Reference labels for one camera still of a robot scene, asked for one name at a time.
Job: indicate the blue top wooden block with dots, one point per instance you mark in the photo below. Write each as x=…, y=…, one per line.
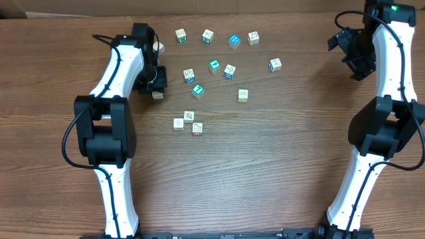
x=234, y=41

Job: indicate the wooden block blue drawing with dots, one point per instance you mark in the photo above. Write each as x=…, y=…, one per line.
x=229, y=71

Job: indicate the wooden block green side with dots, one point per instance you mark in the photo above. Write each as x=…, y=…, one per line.
x=157, y=95
x=181, y=35

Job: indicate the wooden block red ladybug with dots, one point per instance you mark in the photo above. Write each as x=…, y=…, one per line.
x=197, y=129

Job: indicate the wooden block blue side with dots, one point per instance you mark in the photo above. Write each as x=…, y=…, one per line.
x=275, y=65
x=189, y=75

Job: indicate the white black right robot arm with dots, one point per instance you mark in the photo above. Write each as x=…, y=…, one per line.
x=386, y=124

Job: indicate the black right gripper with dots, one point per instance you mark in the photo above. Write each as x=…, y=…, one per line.
x=347, y=50

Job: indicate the green number seven block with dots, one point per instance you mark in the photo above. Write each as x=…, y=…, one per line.
x=198, y=91

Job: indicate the wooden block leaf drawing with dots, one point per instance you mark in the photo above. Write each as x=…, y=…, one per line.
x=189, y=116

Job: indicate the wooden block teal side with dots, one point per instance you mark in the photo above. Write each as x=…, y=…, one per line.
x=207, y=36

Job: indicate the cardboard strip at back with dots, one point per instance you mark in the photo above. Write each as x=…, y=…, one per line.
x=44, y=8

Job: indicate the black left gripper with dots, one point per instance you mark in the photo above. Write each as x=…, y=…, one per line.
x=154, y=86

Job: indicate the green top wooden block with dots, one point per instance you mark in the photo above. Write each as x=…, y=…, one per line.
x=214, y=66

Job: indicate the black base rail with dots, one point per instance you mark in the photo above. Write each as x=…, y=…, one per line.
x=232, y=235

